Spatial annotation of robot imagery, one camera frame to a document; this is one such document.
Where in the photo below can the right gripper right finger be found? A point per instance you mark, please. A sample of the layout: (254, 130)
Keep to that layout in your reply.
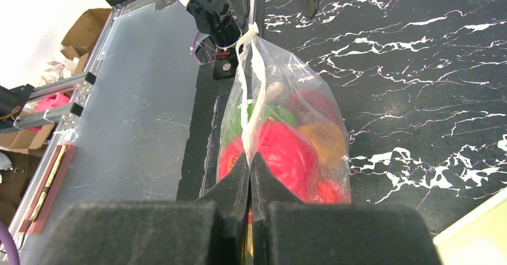
(289, 231)

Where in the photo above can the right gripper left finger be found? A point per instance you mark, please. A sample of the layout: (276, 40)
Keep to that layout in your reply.
(209, 230)

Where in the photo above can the red fake apple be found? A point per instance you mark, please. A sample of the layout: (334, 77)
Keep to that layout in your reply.
(288, 154)

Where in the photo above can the clear zip top bag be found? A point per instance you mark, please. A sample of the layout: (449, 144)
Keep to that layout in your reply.
(281, 109)

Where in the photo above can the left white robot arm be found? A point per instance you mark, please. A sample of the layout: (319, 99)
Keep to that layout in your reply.
(225, 22)

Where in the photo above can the red fake chili pepper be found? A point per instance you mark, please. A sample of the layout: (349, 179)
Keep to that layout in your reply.
(229, 156)

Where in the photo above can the brown fake potato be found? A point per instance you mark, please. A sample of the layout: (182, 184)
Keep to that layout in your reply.
(329, 143)

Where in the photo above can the dark red fake fruit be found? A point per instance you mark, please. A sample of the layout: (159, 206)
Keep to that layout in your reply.
(311, 106)

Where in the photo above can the pink object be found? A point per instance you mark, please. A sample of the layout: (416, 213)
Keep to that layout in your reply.
(51, 102)

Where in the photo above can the cardboard box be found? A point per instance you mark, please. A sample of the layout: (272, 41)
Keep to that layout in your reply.
(77, 46)

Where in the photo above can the light green plastic basket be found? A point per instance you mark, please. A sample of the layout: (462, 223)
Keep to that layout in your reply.
(477, 238)

